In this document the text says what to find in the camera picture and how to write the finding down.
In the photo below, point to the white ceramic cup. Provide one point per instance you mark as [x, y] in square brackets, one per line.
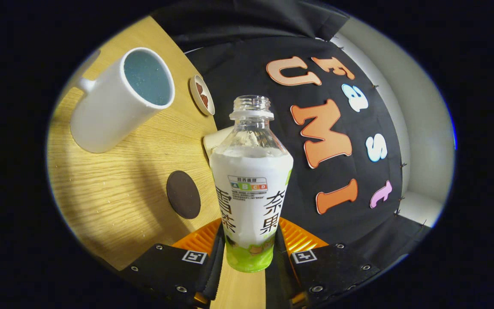
[109, 111]

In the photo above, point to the white plastic container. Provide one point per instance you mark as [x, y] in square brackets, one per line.
[212, 143]

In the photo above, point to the wooden table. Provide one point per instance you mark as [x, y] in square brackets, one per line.
[114, 193]

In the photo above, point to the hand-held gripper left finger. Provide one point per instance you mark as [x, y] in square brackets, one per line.
[174, 270]

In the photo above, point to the white green label juice bottle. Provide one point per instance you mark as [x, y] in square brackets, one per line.
[251, 197]

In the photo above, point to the dark brown round coaster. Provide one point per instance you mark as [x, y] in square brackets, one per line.
[183, 195]

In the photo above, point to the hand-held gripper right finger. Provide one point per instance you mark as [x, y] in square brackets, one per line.
[328, 270]

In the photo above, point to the cream round plate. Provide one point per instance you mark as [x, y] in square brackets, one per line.
[195, 92]

